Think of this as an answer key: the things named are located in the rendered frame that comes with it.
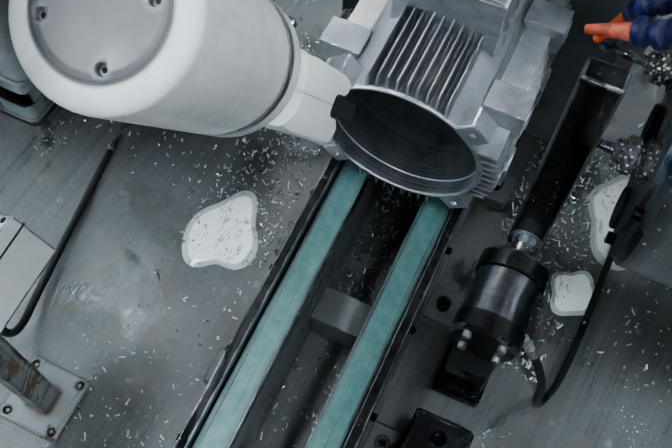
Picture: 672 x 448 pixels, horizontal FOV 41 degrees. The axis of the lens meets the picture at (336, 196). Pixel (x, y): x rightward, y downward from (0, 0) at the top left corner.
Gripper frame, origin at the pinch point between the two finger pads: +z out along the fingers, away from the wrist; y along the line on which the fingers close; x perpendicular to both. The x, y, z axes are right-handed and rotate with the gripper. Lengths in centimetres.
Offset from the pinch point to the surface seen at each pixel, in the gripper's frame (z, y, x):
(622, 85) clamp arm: -5.0, 20.7, 7.9
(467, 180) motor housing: 20.3, 12.7, -1.7
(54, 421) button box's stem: 18.7, -16.0, -39.9
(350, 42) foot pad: 13.9, -1.0, 5.7
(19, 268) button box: 0.0, -15.7, -21.0
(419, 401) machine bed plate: 28.1, 16.5, -24.7
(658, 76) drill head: 19.3, 24.6, 13.1
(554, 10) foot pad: 19.5, 14.0, 15.4
